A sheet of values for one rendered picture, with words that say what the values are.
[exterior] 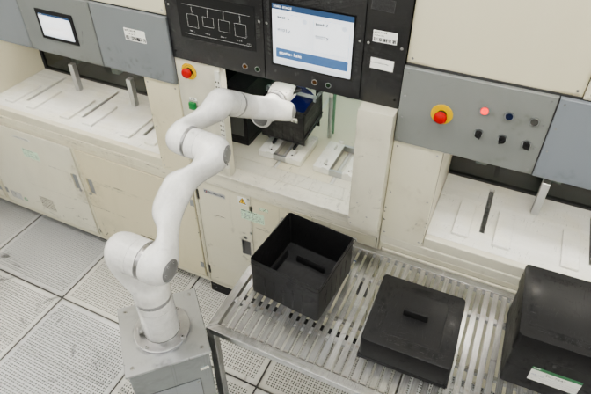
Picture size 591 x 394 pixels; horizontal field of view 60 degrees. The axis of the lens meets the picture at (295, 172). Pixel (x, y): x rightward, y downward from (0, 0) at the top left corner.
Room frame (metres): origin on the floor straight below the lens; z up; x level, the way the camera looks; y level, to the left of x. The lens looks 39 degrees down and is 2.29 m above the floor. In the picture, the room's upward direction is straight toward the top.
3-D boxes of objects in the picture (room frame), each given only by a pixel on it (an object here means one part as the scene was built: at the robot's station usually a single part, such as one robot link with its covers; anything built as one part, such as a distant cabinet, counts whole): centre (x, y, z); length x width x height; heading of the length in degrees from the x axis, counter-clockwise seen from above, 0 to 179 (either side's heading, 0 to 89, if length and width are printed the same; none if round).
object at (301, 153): (1.92, 0.03, 0.89); 0.22 x 0.21 x 0.04; 155
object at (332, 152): (1.80, -0.21, 0.89); 0.22 x 0.21 x 0.04; 155
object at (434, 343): (1.00, -0.39, 0.83); 0.29 x 0.29 x 0.13; 67
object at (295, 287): (1.24, -0.03, 0.85); 0.28 x 0.28 x 0.17; 60
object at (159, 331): (1.02, 0.46, 0.85); 0.19 x 0.19 x 0.18
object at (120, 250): (1.04, 0.49, 1.07); 0.19 x 0.12 x 0.24; 63
